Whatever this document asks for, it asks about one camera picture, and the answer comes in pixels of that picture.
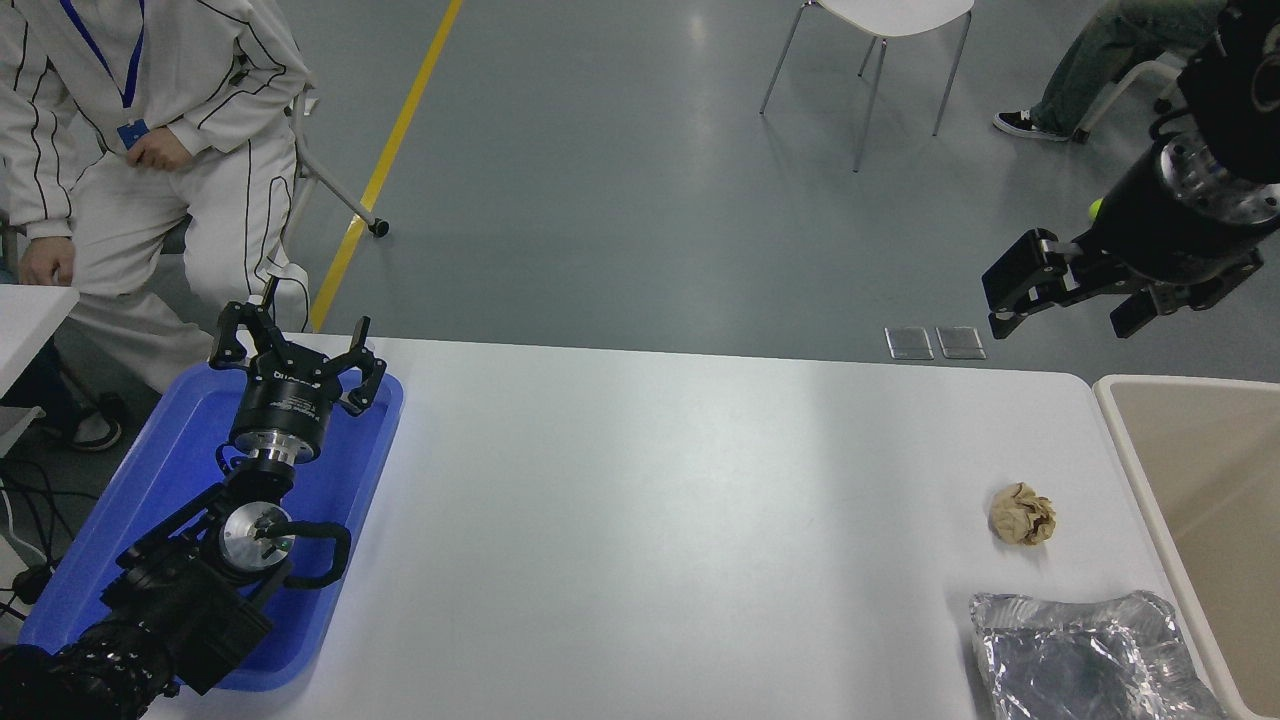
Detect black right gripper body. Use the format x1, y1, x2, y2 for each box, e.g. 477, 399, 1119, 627
1075, 160, 1267, 289

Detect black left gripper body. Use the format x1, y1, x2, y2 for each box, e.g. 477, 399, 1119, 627
230, 352, 347, 448

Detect person's left hand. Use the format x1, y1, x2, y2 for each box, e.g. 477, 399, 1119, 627
130, 128, 196, 173

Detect person's right hand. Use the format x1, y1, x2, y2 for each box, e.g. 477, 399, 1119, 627
18, 238, 77, 289

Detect person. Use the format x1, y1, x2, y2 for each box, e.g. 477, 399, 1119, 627
993, 0, 1231, 143
0, 0, 319, 453

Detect blue plastic tray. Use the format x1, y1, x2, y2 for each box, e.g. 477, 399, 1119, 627
18, 362, 405, 693

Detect white chair with casters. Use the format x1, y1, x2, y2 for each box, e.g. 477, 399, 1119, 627
1073, 50, 1193, 143
160, 85, 391, 256

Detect large pale bin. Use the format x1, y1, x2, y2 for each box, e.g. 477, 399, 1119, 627
1093, 374, 1280, 720

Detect small white side table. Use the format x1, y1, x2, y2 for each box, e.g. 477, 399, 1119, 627
0, 284, 81, 456

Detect crumpled tan paper ball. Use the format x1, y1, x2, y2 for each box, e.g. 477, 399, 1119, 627
989, 483, 1058, 547

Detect white chair with metal legs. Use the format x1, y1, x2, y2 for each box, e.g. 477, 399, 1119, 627
758, 0, 976, 173

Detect blue lanyard with badge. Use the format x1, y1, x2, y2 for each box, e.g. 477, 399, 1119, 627
58, 0, 151, 151

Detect black floor cables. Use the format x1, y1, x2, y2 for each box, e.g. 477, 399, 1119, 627
0, 455, 81, 626

